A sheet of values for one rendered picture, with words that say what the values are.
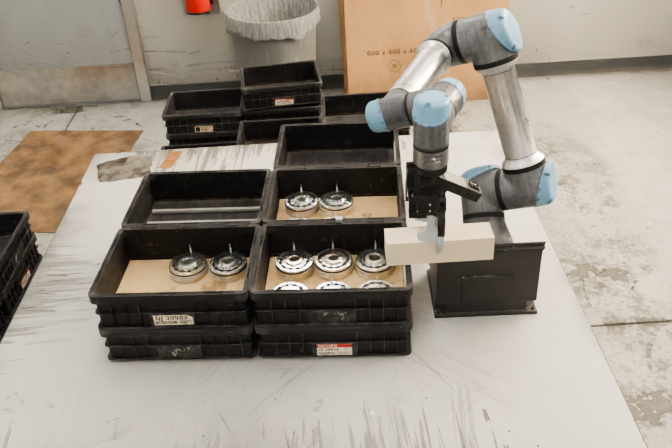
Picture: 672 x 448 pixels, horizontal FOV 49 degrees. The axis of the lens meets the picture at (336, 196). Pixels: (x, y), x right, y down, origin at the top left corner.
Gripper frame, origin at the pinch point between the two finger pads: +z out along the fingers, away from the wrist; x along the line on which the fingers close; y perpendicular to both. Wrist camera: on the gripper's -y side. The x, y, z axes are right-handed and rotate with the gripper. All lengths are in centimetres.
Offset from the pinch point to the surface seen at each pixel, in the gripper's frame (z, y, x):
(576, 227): 109, -91, -150
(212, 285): 26, 57, -20
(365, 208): 26, 14, -53
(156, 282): 25, 73, -23
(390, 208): 26, 6, -52
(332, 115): 60, 22, -187
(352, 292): 16.0, 20.1, -2.3
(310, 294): 16.3, 30.3, -2.9
